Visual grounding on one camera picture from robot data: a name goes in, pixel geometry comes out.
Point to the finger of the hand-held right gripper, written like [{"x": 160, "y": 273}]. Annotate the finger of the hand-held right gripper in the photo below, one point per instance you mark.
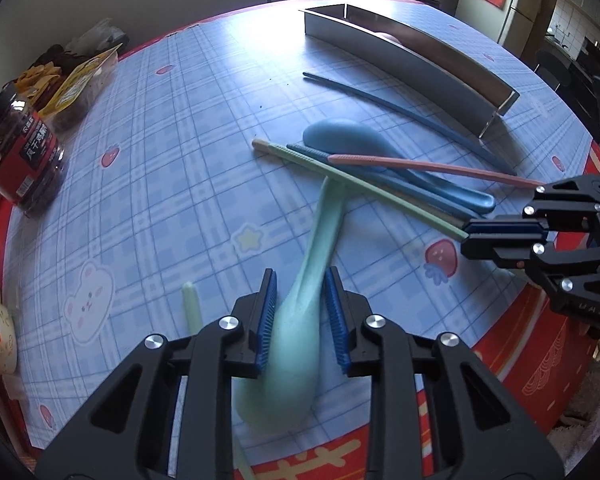
[
  {"x": 560, "y": 200},
  {"x": 505, "y": 228}
]

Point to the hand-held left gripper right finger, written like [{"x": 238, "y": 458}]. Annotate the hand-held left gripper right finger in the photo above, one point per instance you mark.
[{"x": 336, "y": 325}]

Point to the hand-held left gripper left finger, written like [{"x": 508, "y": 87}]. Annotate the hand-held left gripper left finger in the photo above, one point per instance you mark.
[{"x": 265, "y": 325}]

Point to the green spoon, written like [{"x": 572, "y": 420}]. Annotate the green spoon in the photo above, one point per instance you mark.
[{"x": 290, "y": 350}]

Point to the white chopstick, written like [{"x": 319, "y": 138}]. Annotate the white chopstick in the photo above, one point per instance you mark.
[{"x": 191, "y": 305}]

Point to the pink chopstick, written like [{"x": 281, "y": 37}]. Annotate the pink chopstick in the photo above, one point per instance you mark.
[{"x": 430, "y": 165}]

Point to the green chopstick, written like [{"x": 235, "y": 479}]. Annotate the green chopstick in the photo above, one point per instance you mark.
[{"x": 350, "y": 179}]

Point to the dark blue chopstick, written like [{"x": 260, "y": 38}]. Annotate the dark blue chopstick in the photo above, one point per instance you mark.
[
  {"x": 320, "y": 157},
  {"x": 405, "y": 108}
]

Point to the blue spoon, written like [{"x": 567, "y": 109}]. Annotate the blue spoon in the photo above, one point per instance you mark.
[{"x": 350, "y": 137}]

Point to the stainless steel utensil tray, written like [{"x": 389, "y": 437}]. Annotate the stainless steel utensil tray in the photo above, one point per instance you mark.
[{"x": 410, "y": 55}]

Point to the pink spoon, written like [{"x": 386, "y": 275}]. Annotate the pink spoon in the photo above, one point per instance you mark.
[{"x": 387, "y": 38}]

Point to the white refrigerator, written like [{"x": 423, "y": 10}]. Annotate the white refrigerator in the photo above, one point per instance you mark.
[{"x": 525, "y": 5}]

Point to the blue plaid tablecloth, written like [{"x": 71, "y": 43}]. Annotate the blue plaid tablecloth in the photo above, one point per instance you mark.
[{"x": 180, "y": 160}]

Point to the black lid snack jar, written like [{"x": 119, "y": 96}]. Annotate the black lid snack jar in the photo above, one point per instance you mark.
[{"x": 20, "y": 155}]

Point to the yellow snack tray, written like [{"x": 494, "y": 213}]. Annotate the yellow snack tray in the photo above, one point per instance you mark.
[{"x": 80, "y": 85}]

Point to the white plastic bag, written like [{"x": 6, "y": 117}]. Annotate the white plastic bag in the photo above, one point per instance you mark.
[{"x": 97, "y": 35}]

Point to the dark stool with clothes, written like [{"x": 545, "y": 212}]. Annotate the dark stool with clothes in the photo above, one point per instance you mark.
[{"x": 55, "y": 55}]

